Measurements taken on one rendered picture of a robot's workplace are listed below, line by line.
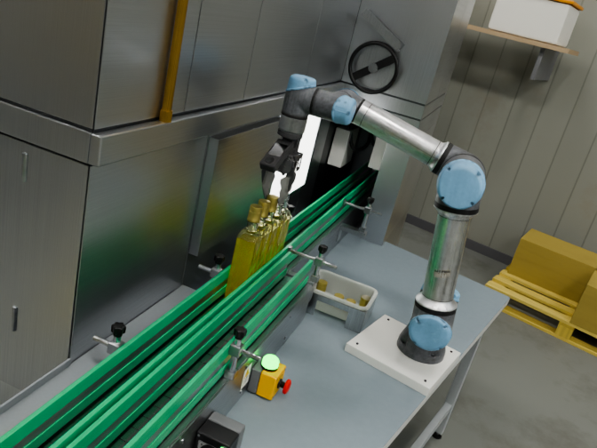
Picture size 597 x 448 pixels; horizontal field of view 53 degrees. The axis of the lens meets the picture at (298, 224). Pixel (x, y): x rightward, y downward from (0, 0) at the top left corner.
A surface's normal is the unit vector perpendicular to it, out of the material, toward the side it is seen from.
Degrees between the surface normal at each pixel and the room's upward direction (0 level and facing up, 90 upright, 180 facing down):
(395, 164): 90
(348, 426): 0
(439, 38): 90
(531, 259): 90
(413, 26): 90
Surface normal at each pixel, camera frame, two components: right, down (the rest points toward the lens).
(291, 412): 0.22, -0.91
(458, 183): -0.29, 0.16
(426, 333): -0.32, 0.40
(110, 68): 0.91, 0.33
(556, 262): -0.54, 0.19
